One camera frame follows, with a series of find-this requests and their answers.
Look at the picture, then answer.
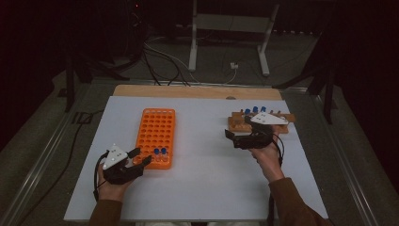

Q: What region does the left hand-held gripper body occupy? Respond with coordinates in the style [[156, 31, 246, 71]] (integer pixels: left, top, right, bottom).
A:
[[102, 143, 146, 186]]

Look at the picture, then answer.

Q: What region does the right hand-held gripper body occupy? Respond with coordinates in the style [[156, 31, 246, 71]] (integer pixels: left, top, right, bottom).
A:
[[233, 112, 289, 151]]

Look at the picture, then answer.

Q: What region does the wooden tube rack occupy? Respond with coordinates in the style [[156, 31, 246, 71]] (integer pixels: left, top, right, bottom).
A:
[[227, 109, 296, 135]]

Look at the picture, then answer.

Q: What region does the orange plastic tube rack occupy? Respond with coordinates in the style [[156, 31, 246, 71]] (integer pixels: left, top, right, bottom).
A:
[[132, 107, 176, 170]]

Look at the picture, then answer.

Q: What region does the person's left hand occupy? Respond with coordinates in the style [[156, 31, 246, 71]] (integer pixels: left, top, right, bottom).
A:
[[97, 163, 135, 202]]

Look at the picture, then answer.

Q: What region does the person's right hand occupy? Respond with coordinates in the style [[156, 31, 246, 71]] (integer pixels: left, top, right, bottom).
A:
[[248, 125, 285, 184]]

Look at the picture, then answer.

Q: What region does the white table cover sheet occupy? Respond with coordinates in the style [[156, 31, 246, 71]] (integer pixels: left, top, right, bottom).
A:
[[63, 95, 329, 222]]

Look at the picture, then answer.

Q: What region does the black tripod stand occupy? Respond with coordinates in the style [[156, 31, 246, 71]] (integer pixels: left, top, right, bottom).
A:
[[272, 31, 338, 125], [57, 46, 131, 113]]

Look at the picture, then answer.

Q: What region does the white metal stand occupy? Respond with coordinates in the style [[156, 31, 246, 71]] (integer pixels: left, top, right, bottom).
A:
[[187, 0, 281, 77]]

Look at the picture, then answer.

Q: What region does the left hand-held gripper cable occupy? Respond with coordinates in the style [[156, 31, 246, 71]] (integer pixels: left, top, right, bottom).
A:
[[17, 108, 109, 226]]

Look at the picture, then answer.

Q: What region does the hand-held gripper cable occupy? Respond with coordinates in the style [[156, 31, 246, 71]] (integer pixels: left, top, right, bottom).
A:
[[17, 108, 109, 226], [266, 133, 285, 226]]

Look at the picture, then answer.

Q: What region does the right hand-held gripper cable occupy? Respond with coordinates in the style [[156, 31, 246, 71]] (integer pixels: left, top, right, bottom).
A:
[[266, 133, 285, 226]]

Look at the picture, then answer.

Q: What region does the black floor cable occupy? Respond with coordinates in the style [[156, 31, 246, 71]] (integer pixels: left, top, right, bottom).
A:
[[142, 50, 163, 87], [146, 46, 191, 87]]

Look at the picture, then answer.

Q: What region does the white floor cable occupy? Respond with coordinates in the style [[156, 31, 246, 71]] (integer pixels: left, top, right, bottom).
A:
[[144, 36, 238, 86]]

